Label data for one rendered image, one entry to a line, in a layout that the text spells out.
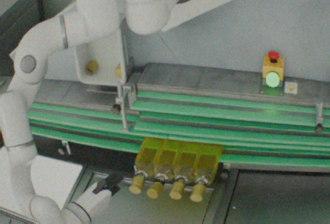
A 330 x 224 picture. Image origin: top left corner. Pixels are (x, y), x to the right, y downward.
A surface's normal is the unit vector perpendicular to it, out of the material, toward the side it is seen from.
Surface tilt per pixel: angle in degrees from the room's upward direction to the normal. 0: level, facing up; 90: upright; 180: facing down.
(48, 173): 90
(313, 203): 90
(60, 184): 90
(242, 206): 90
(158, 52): 0
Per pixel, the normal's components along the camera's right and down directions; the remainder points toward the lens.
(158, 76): -0.07, -0.81
